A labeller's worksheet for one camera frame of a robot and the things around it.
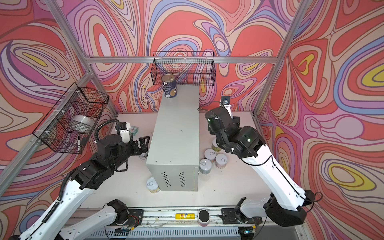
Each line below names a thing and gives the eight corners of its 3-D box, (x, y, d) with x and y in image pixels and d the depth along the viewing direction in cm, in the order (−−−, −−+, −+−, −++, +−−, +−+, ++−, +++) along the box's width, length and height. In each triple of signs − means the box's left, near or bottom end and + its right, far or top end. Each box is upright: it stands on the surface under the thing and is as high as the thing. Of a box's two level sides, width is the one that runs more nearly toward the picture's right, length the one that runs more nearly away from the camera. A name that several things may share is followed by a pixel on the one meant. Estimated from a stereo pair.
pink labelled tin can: (215, 168, 91) (216, 165, 87) (214, 157, 96) (215, 153, 92) (226, 168, 91) (228, 165, 87) (225, 157, 96) (226, 153, 92)
